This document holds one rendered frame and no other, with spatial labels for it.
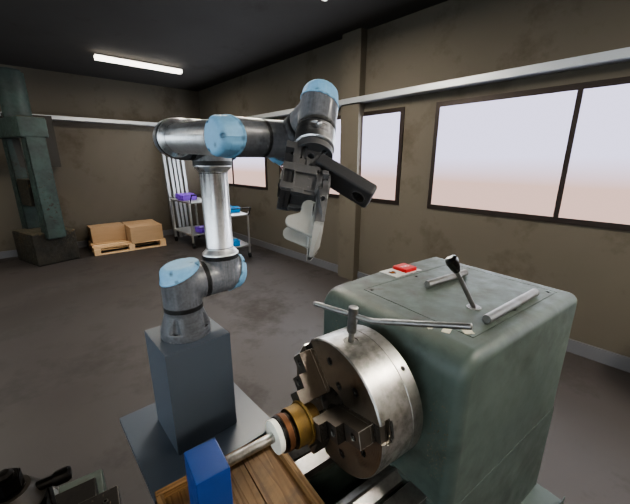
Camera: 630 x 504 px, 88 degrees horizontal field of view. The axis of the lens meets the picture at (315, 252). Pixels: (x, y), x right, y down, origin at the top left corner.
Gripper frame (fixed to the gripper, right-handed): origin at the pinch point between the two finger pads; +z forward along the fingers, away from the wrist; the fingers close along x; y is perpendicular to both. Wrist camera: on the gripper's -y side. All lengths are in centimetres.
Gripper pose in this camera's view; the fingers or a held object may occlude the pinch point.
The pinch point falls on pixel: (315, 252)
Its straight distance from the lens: 52.2
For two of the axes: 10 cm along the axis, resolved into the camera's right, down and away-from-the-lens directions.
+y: -9.8, -1.6, -1.3
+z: -0.9, 9.1, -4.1
